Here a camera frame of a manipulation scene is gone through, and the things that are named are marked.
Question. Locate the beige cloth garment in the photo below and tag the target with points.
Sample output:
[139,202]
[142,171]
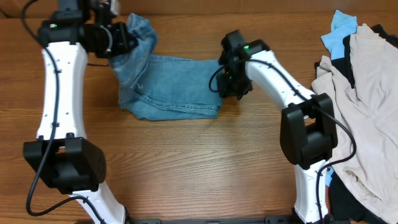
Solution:
[367,118]

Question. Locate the black cloth garment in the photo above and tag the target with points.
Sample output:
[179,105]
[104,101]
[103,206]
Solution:
[348,202]

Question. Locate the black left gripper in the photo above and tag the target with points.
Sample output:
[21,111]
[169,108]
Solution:
[122,41]

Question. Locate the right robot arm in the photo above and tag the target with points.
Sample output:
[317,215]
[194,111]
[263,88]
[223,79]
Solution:
[307,129]

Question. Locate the light blue denim jeans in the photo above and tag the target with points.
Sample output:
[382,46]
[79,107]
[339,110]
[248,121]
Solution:
[157,87]

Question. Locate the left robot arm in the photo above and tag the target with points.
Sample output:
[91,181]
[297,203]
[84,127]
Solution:
[61,155]

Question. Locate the light blue cloth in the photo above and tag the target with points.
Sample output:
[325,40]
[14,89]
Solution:
[337,43]

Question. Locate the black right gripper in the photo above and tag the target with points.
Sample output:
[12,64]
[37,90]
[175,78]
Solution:
[226,91]

